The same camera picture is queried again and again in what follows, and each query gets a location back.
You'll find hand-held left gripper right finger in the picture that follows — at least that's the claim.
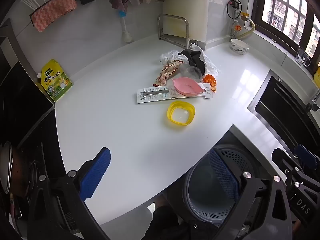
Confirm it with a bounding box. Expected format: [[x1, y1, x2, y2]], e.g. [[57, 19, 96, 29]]
[[209, 148, 293, 240]]

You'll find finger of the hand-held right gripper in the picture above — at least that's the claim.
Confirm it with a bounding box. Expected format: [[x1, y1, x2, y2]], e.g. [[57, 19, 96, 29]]
[[294, 144, 320, 173], [272, 148, 304, 180]]

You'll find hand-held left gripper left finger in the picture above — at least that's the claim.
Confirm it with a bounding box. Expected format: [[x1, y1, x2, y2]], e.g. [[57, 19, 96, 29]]
[[27, 147, 112, 240]]

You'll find toothbrush card package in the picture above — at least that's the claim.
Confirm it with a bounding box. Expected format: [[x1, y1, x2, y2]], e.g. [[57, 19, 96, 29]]
[[136, 83, 216, 104]]

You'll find black cloth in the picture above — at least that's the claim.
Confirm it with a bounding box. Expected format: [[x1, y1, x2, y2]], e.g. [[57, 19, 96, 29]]
[[178, 49, 206, 77]]

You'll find black kitchen sink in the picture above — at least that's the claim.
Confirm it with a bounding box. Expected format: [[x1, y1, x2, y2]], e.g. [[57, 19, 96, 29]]
[[247, 69, 320, 153]]

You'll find yellow square lid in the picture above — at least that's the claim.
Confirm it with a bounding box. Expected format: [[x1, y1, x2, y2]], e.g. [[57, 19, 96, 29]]
[[166, 101, 196, 125]]

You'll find yellow bottle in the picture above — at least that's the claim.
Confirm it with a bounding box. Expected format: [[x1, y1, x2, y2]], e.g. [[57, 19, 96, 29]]
[[312, 66, 320, 88]]

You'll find metal cooking pot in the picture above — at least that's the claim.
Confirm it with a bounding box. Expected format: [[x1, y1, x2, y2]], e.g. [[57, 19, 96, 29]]
[[0, 141, 33, 200]]

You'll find orange peel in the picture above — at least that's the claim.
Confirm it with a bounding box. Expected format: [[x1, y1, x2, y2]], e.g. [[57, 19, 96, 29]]
[[202, 74, 217, 93]]

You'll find pink leaf-shaped dish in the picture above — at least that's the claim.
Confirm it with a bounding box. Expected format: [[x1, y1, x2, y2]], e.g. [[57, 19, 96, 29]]
[[172, 77, 205, 97]]

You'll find black stove top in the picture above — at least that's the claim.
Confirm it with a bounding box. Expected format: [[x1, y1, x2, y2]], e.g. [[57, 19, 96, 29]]
[[0, 60, 66, 195]]

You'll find clear glass mug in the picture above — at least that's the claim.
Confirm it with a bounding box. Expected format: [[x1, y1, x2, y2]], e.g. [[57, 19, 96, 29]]
[[295, 46, 312, 67]]

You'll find yellow-green seasoning pouch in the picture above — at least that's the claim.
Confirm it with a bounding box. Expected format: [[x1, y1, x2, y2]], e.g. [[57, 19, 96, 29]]
[[36, 59, 74, 102]]

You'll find clear plastic cup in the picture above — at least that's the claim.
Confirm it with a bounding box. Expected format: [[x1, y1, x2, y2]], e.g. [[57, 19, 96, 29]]
[[179, 64, 202, 81]]

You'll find white crumpled tissue paper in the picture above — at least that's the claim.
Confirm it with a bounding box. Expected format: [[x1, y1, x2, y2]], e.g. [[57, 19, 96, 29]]
[[191, 43, 221, 77]]

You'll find brown snack wrapper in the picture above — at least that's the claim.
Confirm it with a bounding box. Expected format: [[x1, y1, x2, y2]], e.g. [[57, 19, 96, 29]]
[[152, 59, 184, 87]]

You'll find white patterned bowl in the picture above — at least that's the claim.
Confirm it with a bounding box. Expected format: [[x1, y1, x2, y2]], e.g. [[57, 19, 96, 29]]
[[230, 38, 250, 55]]

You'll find white crumpled plastic bag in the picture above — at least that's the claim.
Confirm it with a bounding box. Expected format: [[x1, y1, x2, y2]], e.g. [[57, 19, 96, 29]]
[[159, 50, 185, 65]]

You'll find dark framed window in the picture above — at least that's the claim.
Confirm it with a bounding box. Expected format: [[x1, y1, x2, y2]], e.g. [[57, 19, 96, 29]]
[[251, 0, 320, 67]]

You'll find white bottle brush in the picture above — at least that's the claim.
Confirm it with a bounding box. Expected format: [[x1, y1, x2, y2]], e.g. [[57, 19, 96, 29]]
[[117, 9, 133, 43]]

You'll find metal cutting board rack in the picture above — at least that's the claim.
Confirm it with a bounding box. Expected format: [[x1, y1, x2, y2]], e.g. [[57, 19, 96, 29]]
[[157, 14, 194, 50]]

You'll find white cutting board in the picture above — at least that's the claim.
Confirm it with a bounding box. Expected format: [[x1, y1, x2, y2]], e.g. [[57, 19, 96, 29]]
[[162, 0, 209, 50]]

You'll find pink textured dishcloth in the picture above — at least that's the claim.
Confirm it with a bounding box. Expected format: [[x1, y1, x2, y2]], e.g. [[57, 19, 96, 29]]
[[30, 0, 77, 32]]

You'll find yellow gas hose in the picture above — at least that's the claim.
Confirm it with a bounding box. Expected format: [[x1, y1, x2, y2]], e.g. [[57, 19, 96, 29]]
[[235, 20, 256, 40]]

